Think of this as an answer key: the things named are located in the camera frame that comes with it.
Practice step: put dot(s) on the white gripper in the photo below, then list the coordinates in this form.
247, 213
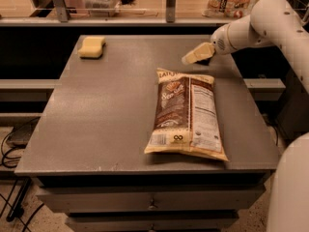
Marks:
219, 43

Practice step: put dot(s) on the dark blue rxbar wrapper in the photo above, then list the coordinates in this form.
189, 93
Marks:
204, 62

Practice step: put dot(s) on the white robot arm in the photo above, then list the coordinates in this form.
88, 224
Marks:
274, 23

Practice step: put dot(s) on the yellow sponge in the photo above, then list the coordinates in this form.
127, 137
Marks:
91, 47

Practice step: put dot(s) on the brown chip bag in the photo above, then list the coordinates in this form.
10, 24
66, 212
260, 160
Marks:
185, 120

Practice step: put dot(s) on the clear plastic container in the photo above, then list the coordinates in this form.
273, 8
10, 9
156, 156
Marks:
104, 8

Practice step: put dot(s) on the grey drawer cabinet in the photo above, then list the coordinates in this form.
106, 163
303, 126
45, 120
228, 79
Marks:
87, 152

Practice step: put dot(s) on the upper drawer knob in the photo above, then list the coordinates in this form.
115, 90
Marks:
152, 206

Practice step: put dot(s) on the metal shelf rack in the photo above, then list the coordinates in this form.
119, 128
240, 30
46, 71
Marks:
138, 13

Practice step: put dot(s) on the black power adapter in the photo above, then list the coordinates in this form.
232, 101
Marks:
20, 137

